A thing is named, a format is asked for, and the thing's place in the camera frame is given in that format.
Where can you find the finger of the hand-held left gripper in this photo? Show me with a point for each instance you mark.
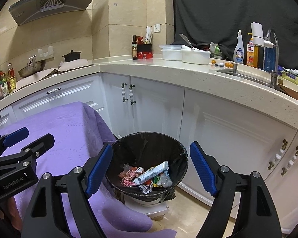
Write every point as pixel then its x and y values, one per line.
pixel 39 143
pixel 16 135

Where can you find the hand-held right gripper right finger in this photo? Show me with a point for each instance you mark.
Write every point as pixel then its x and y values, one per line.
pixel 203 168

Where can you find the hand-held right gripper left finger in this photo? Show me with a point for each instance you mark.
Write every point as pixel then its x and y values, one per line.
pixel 99 171

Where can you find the orange clear snack packet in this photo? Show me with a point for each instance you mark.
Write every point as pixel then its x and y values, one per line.
pixel 129 177

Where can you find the clear plastic bag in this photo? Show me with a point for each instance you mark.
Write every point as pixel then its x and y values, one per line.
pixel 165 179

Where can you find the silver wrapper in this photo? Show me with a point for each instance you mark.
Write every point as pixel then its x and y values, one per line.
pixel 146 188

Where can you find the light blue milk powder packet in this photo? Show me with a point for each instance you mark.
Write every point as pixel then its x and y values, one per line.
pixel 152 172

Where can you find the white bin with black liner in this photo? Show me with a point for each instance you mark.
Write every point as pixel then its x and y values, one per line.
pixel 149 148

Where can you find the person's left hand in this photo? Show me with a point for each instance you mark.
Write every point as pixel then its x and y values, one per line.
pixel 7 210

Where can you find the purple tablecloth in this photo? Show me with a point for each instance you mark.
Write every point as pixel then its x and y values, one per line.
pixel 72 129

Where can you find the white kitchen cabinets with countertop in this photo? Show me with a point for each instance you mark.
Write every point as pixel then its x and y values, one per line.
pixel 213 133

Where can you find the cluster of seasoning bottles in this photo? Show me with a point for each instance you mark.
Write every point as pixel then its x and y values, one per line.
pixel 0 86

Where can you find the yellow cooking oil bottle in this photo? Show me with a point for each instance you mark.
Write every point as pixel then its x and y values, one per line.
pixel 11 79

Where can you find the steel wok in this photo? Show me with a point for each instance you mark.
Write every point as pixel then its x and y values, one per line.
pixel 31 70

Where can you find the beige stove cover cloth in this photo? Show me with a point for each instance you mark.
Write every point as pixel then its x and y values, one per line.
pixel 52 72

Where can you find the black pot with lid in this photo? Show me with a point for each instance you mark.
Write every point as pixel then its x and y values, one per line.
pixel 72 56

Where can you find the steel sink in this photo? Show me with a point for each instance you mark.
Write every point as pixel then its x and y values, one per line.
pixel 241 76

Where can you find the white plastic container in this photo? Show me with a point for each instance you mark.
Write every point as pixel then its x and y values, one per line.
pixel 171 52
pixel 195 56

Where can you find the wooden cutting board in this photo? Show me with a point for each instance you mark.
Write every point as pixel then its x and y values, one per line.
pixel 295 93

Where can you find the white spray bottle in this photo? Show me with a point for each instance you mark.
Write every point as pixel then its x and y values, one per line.
pixel 239 50

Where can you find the orange dish soap bottle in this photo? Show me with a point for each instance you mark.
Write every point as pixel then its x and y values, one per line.
pixel 252 54

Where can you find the black and red box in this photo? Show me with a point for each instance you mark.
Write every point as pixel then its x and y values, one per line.
pixel 145 52

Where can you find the yellow green pack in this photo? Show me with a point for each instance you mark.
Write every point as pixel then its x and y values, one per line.
pixel 291 76

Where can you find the dark glass bottle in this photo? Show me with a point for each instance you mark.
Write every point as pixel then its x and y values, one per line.
pixel 134 48

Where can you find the blue bottle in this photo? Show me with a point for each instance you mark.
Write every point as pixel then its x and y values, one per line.
pixel 269 59

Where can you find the grey spoon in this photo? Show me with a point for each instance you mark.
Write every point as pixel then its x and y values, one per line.
pixel 187 41

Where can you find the steel faucet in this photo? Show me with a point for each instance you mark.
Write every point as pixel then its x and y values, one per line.
pixel 276 54

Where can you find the red packet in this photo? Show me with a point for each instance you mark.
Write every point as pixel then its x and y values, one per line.
pixel 139 41

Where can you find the steel range hood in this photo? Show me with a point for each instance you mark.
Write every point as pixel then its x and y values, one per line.
pixel 52 2

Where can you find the white faucet water purifier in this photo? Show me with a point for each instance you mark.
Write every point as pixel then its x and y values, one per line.
pixel 259 36

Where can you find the white green packet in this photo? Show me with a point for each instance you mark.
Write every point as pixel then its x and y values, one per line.
pixel 148 34

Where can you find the black curtain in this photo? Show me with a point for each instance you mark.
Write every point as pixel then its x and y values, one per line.
pixel 213 10

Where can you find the white double wall socket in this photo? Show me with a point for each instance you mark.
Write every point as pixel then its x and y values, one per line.
pixel 46 52

